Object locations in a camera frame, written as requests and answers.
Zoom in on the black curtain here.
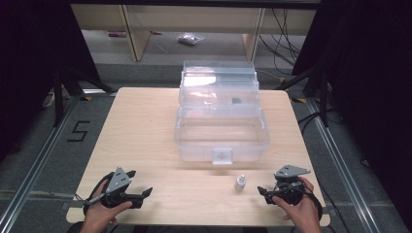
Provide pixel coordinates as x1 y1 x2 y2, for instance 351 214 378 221
0 0 102 164
291 0 412 224

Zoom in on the small white bottle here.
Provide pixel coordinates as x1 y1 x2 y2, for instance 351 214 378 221
233 174 247 192

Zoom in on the clear plastic bag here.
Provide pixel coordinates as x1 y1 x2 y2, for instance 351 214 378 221
177 32 206 47

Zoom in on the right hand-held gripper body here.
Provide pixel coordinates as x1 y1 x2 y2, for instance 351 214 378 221
272 164 312 207

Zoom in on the black metal stand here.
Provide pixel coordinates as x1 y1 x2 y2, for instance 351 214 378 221
52 63 119 128
274 61 330 129

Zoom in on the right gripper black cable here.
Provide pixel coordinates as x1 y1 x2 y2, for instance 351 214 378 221
304 188 351 233

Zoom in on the black floor cable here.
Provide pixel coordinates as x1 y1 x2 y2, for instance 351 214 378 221
296 109 326 134

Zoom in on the person's right hand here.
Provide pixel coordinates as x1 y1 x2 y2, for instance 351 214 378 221
271 176 323 233

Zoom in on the light wooden shelf unit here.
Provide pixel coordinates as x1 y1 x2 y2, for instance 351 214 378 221
70 3 317 62

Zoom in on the clear plastic storage box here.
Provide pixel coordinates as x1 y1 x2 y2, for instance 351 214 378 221
173 60 271 166

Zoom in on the metal floor rail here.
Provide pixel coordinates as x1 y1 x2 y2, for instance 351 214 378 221
305 97 384 233
0 93 83 233

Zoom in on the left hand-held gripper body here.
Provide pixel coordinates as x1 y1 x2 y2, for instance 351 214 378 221
100 166 144 210

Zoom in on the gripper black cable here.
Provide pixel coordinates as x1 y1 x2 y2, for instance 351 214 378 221
74 172 115 216
304 188 351 233

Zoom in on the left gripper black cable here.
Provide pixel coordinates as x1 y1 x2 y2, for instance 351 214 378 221
74 172 115 216

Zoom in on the bundle of black cables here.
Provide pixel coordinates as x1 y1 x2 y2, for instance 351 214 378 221
258 8 303 67

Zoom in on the white power strip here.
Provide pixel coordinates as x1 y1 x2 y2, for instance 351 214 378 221
42 91 56 109

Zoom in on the person's left hand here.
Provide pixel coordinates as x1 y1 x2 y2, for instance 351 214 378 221
80 179 134 233

